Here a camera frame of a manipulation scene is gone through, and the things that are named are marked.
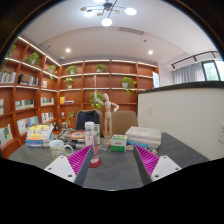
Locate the multi-bulb ceiling lamp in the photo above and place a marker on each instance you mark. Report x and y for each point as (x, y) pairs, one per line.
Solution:
(106, 13)

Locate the dark magazine stack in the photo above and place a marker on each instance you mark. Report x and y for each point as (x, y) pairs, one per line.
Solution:
(73, 136)

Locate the black curtain rail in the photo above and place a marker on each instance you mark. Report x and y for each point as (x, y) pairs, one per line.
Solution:
(193, 56)

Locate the wooden shelf unit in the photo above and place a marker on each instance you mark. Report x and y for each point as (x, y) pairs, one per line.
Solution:
(113, 80)

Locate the clear plastic water bottle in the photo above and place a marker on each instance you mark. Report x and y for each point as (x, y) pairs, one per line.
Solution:
(90, 135)

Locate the white yellow-striped mug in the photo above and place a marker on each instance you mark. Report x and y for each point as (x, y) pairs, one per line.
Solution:
(58, 148)

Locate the grey curtain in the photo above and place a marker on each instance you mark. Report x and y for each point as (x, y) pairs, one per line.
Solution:
(188, 73)

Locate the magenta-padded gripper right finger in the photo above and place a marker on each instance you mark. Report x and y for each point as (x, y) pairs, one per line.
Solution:
(163, 166)

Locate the small white green carton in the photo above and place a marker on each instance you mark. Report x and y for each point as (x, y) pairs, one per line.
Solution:
(97, 130)

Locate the tan chair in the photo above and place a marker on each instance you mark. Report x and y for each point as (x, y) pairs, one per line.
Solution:
(125, 120)

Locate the round recessed ceiling light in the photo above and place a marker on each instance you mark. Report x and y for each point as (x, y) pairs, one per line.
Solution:
(150, 52)
(68, 50)

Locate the ceiling air vent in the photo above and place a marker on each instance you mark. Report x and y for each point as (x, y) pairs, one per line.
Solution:
(130, 30)

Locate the white wall switch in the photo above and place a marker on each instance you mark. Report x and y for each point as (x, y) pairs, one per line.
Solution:
(150, 110)

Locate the white and blue tissue pack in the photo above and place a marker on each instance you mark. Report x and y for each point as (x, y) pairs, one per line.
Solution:
(143, 143)

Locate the window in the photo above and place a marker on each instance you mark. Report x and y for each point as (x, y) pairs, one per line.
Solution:
(211, 70)

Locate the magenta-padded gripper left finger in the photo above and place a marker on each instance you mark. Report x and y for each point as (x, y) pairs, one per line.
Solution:
(60, 166)

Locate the wooden artist mannequin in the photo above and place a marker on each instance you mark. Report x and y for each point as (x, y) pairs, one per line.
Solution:
(107, 116)

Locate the colourful book stack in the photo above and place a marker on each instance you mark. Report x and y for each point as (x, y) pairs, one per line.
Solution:
(38, 135)

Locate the small round patterned dish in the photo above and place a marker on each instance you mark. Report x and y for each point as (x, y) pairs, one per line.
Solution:
(130, 147)
(152, 151)

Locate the green and white box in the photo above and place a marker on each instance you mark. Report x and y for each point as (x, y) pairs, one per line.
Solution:
(119, 143)

